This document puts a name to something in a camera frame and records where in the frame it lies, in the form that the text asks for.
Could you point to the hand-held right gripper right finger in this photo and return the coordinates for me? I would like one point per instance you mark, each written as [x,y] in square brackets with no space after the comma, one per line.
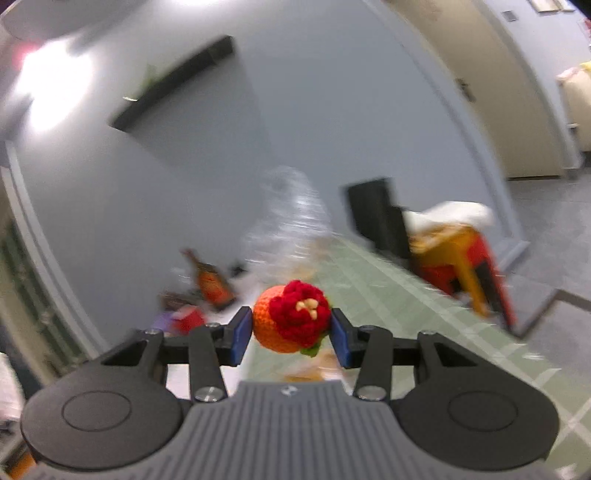
[340,339]

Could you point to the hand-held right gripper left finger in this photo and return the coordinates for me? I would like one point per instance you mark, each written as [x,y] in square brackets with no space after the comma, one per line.
[242,334]

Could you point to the orange crocheted ball red flower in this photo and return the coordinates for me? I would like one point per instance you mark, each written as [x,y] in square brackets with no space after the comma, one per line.
[272,323]

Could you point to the red cup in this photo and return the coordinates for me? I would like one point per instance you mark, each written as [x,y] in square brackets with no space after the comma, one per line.
[189,322]

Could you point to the brown glass bottle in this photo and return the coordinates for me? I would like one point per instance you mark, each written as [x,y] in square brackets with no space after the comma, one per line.
[212,286]

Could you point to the green grid table mat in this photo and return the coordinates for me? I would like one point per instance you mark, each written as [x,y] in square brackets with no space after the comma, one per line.
[415,314]

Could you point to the purple packet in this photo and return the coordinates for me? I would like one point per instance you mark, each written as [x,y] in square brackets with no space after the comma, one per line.
[164,321]

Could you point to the white paper sheet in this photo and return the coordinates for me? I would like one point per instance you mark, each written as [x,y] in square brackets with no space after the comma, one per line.
[178,383]

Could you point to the clear plastic bag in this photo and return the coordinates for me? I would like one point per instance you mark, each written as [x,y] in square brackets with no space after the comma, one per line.
[291,221]

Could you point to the black chair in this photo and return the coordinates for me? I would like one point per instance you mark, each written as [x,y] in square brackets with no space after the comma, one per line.
[374,212]

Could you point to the orange stool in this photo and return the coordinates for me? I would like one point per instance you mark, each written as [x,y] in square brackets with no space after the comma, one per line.
[461,258]

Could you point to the beige door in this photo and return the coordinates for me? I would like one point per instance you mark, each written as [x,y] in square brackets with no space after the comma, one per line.
[508,92]

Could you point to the black wall shelf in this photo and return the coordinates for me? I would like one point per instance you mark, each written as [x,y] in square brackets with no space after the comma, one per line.
[175,83]

